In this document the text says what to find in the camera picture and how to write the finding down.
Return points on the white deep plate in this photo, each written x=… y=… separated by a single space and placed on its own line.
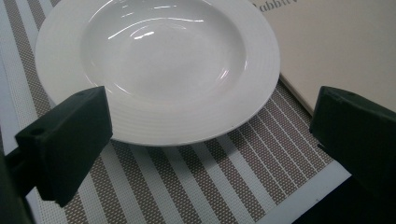
x=162 y=62

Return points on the beige menu card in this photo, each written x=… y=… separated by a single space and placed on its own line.
x=336 y=46

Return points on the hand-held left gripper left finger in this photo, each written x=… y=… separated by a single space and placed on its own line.
x=65 y=146

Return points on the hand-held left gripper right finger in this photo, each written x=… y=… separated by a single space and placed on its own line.
x=358 y=137

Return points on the striped woven placemat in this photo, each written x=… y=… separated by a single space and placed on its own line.
x=199 y=180

